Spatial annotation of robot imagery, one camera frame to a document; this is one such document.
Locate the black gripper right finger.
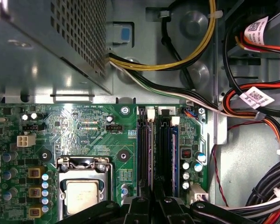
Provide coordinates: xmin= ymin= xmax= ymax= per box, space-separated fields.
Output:
xmin=154 ymin=185 xmax=250 ymax=224

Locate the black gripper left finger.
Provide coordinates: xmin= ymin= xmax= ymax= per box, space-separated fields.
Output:
xmin=72 ymin=182 xmax=154 ymax=224

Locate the black-clip RAM slot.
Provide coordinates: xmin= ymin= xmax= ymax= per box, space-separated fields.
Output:
xmin=158 ymin=107 xmax=173 ymax=196
xmin=137 ymin=106 xmax=149 ymax=194

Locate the white-clip RAM slot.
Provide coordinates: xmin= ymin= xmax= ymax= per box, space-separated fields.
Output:
xmin=171 ymin=116 xmax=180 ymax=198
xmin=147 ymin=108 xmax=155 ymax=189

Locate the white board fan connector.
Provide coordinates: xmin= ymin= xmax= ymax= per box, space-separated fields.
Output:
xmin=189 ymin=183 xmax=209 ymax=206

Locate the socket locking lever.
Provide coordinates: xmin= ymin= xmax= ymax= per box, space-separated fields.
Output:
xmin=106 ymin=161 xmax=114 ymax=203

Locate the silver CPU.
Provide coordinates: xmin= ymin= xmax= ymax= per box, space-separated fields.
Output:
xmin=65 ymin=179 xmax=100 ymax=216

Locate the metal CPU socket cover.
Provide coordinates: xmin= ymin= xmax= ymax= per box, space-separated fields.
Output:
xmin=56 ymin=156 xmax=112 ymax=224

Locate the green motherboard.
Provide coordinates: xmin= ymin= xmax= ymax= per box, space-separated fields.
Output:
xmin=0 ymin=104 xmax=210 ymax=224

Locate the yellow-framed board inductor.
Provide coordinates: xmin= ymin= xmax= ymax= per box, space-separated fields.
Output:
xmin=27 ymin=186 xmax=47 ymax=199
xmin=27 ymin=166 xmax=47 ymax=179
xmin=28 ymin=206 xmax=47 ymax=218

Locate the white four-pin board connector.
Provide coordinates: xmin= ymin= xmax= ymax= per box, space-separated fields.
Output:
xmin=16 ymin=132 xmax=37 ymax=147

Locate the grey power supply unit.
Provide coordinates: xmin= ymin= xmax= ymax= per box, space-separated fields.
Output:
xmin=0 ymin=0 xmax=114 ymax=96

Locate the blue plastic case clip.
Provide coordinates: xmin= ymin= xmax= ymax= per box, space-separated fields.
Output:
xmin=112 ymin=21 xmax=134 ymax=44

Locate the black open PC case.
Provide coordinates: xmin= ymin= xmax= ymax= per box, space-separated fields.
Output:
xmin=0 ymin=0 xmax=280 ymax=224

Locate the black cable bundle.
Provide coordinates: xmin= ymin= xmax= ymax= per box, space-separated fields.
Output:
xmin=224 ymin=158 xmax=280 ymax=224

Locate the white green black wire bundle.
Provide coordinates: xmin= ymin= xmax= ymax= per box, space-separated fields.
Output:
xmin=108 ymin=62 xmax=224 ymax=115

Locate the white barcode wire label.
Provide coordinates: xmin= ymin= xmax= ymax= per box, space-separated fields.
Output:
xmin=244 ymin=15 xmax=269 ymax=42
xmin=239 ymin=86 xmax=275 ymax=109

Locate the red orange black wire bundle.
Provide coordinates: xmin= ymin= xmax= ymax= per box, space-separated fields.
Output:
xmin=223 ymin=30 xmax=280 ymax=152

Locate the yellow and black wire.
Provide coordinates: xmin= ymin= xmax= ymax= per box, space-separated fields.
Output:
xmin=106 ymin=0 xmax=217 ymax=72

